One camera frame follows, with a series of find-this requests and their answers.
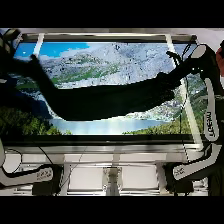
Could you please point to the black garment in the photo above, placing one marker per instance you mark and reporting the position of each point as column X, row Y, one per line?
column 100, row 100

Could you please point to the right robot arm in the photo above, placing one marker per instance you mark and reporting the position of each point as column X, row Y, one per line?
column 211, row 110

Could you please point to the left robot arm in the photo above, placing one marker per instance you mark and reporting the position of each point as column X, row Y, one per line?
column 23, row 176

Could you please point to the red garment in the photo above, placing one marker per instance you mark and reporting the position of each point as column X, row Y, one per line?
column 220, row 61

